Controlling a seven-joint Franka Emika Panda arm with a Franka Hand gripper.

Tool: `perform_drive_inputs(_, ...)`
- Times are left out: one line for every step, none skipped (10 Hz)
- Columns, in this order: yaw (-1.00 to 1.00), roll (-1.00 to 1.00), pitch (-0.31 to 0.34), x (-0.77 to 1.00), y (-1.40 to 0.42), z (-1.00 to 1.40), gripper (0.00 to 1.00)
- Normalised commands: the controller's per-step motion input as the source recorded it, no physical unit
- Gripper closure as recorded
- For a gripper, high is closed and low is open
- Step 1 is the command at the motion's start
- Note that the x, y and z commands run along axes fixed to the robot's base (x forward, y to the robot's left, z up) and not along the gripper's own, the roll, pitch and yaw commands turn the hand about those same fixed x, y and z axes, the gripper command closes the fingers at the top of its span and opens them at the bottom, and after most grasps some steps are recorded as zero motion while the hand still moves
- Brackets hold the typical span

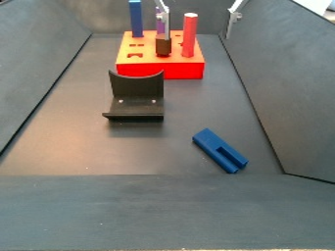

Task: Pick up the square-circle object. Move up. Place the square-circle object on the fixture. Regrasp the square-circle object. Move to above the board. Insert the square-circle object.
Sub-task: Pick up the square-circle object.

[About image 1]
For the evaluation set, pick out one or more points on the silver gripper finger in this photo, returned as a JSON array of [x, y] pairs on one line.
[[235, 15], [164, 9]]

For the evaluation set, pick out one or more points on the blue square peg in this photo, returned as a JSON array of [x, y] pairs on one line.
[[136, 19]]

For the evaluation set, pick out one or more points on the blue square-circle object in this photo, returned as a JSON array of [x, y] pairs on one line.
[[220, 151]]

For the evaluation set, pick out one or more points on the black curved regrasp stand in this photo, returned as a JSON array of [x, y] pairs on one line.
[[137, 97]]

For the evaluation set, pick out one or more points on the purple round peg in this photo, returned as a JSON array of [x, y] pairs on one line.
[[160, 21]]

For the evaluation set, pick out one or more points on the red hexagonal peg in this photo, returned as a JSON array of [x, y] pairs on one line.
[[189, 24]]

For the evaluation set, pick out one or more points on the red fixture block with holes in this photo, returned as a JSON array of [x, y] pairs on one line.
[[137, 60]]

